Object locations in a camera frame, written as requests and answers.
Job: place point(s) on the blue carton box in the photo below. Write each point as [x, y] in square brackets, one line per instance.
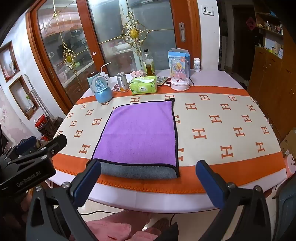
[185, 54]

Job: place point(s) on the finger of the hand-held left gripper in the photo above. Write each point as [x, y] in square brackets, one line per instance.
[26, 141]
[55, 142]

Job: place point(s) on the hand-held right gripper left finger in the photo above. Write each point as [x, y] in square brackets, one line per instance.
[86, 185]

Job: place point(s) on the blue snow globe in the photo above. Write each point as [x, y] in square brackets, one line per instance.
[101, 89]

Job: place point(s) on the green wet wipes pack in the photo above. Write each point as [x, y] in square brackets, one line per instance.
[143, 87]

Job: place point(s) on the red lid jar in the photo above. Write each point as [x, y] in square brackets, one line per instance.
[41, 121]

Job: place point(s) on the pink dome duck ornament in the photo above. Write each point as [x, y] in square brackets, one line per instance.
[180, 74]

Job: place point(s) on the dark cloth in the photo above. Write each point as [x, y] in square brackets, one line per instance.
[166, 231]

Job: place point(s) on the purple and grey towel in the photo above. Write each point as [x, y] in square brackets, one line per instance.
[138, 132]

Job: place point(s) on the cardboard box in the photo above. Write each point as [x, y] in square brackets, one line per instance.
[289, 141]

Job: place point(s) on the glass bottle with yellow liquid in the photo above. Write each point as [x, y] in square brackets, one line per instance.
[149, 64]

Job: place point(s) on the white light switch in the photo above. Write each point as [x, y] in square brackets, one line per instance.
[208, 10]

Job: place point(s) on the pink flower ornament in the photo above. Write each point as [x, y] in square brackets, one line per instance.
[138, 73]

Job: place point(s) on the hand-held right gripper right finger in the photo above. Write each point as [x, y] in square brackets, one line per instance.
[211, 185]

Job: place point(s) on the wooden cabinet with shelves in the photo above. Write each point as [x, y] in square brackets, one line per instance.
[272, 74]

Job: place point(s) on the silver blister pack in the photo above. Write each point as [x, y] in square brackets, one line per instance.
[161, 80]

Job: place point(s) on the white pill bottle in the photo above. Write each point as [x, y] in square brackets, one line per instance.
[196, 65]

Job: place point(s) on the large wooden wall niche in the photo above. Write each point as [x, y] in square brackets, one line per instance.
[23, 97]

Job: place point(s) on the orange and cream printed tablecloth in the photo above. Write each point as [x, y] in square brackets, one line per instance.
[219, 109]

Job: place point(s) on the small wooden wall niche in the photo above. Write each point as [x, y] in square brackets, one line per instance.
[9, 61]

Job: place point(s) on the wooden glass sliding door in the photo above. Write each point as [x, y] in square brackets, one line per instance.
[111, 34]

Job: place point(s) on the dark door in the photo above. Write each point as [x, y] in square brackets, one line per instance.
[242, 46]

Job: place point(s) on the silver drink can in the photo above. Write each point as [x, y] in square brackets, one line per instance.
[122, 82]

